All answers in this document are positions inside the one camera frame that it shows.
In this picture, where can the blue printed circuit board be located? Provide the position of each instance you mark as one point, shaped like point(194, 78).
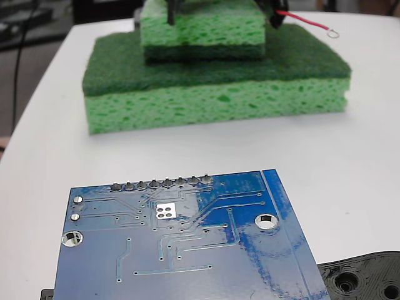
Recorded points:
point(175, 247)

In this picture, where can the small green scrub sponge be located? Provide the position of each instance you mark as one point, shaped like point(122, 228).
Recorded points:
point(212, 34)

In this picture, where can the large green scrub sponge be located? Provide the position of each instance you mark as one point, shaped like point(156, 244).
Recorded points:
point(215, 100)

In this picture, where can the black equipment on bench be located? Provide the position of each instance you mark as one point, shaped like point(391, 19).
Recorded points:
point(28, 22)

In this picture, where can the black plastic mount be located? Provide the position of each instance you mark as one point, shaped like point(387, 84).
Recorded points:
point(359, 278)

